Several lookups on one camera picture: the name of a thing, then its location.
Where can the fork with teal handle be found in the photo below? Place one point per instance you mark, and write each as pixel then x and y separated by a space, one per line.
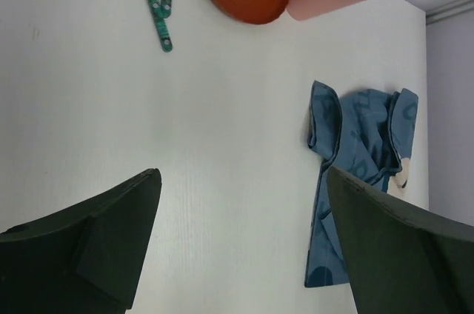
pixel 160 25

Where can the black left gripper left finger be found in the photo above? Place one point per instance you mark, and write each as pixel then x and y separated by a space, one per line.
pixel 86 258

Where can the blue lettered cloth placemat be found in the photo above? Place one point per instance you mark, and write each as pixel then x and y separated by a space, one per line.
pixel 369 134

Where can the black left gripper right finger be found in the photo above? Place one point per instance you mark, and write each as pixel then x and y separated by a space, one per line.
pixel 399 257

